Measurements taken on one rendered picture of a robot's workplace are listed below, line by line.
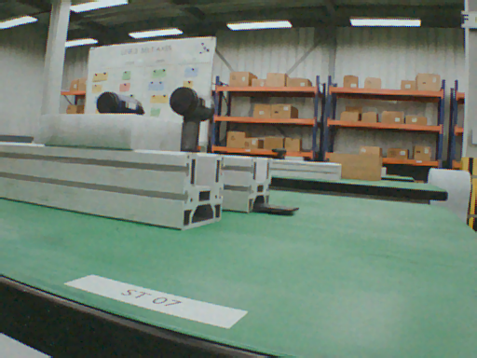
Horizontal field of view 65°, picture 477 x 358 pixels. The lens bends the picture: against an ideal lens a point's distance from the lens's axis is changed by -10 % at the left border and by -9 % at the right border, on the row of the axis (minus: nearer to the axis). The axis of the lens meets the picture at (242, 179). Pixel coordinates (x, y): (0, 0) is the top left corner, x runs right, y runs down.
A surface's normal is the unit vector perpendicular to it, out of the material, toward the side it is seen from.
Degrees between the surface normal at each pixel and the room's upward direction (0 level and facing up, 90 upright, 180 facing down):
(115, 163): 90
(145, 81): 90
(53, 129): 90
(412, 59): 90
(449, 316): 0
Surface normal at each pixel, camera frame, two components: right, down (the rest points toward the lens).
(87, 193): -0.38, 0.02
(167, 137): 0.92, 0.08
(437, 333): 0.07, -1.00
